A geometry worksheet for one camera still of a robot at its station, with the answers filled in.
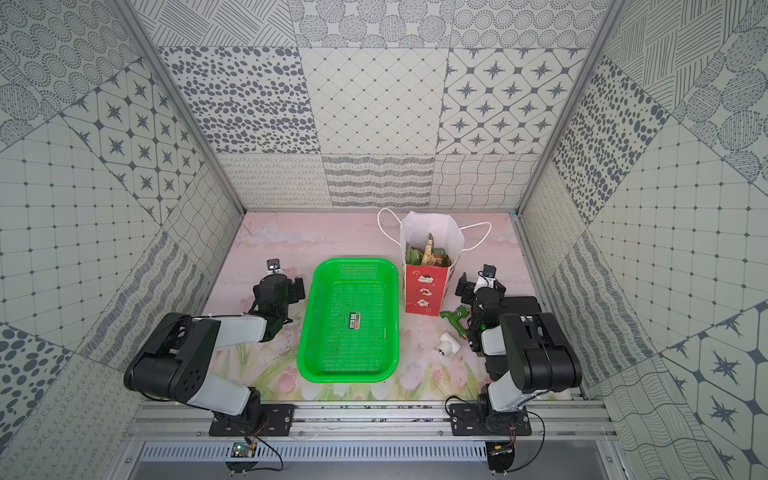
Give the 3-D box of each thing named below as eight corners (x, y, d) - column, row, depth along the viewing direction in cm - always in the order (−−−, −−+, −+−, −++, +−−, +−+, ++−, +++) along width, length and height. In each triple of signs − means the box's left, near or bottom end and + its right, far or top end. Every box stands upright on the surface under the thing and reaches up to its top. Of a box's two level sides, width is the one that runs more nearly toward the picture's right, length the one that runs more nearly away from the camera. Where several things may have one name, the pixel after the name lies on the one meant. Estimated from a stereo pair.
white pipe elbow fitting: (448, 361, 85) (450, 358, 83) (433, 346, 88) (434, 342, 86) (460, 349, 88) (462, 345, 85) (444, 334, 91) (446, 330, 88)
